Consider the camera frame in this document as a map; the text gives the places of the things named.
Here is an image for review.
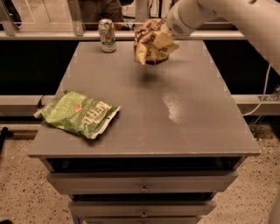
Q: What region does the brown Late July chip bag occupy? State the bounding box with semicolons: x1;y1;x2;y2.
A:
134;18;179;65

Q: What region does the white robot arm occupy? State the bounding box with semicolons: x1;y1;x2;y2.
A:
166;0;280;73

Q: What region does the green Kettle chip bag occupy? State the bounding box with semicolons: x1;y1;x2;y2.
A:
34;90;121;139

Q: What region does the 7up soda can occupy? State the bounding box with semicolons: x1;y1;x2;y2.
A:
98;18;116;53

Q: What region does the grey drawer cabinet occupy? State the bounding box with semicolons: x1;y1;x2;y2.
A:
29;41;260;224

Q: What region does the top grey drawer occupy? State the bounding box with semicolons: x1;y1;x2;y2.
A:
47;171;238;195

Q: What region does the grey drawer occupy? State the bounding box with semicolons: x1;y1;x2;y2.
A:
69;201;216;218
47;171;238;195

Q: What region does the middle grey drawer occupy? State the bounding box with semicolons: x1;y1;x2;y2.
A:
69;201;216;218

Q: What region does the person in dark shirt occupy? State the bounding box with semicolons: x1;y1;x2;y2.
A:
79;0;123;31

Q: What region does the white cable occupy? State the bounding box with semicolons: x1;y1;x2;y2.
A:
241;64;272;117

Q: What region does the metal window rail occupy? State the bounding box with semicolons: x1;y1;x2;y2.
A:
0;31;245;41

